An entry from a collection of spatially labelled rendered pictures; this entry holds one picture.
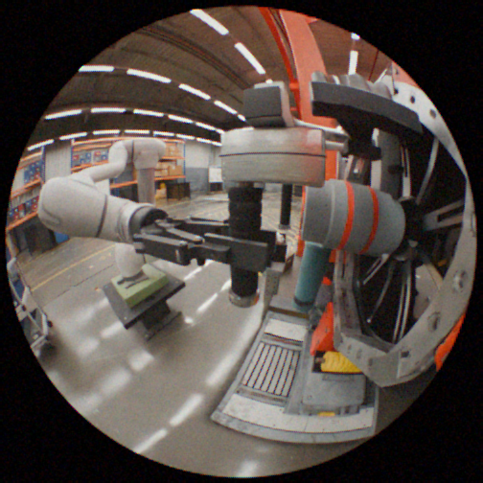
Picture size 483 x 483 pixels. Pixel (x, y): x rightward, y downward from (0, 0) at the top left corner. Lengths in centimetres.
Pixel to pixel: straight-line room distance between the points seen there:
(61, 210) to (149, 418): 95
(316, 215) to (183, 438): 102
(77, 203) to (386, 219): 53
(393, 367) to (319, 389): 57
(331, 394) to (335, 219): 69
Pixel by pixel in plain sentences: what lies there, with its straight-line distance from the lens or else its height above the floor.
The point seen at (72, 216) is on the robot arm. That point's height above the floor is 89.
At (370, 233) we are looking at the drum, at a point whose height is 84.
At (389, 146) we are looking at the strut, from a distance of 35.
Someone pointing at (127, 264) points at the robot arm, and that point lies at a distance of 96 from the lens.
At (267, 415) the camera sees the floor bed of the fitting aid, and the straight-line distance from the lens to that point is 83.
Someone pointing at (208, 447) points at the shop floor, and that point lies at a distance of 94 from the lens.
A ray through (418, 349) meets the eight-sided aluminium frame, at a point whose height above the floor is 80.
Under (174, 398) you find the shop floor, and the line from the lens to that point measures 97.
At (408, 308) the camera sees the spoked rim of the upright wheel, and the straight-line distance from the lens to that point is 35.
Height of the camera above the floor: 90
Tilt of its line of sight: 23 degrees down
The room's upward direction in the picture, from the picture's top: straight up
